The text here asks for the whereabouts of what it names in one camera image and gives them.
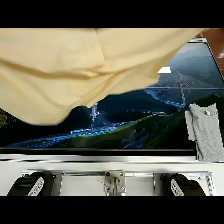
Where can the cream T-shirt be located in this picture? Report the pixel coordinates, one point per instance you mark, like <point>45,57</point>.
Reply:
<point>66,66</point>

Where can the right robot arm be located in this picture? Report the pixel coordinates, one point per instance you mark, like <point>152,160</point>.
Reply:
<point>186,187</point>

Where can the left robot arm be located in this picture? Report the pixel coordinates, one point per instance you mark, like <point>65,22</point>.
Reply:
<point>28,185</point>

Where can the grey garment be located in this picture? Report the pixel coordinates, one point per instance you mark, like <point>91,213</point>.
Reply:
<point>206,133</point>

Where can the silver frame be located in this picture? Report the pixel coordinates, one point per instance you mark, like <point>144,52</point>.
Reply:
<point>100,165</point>

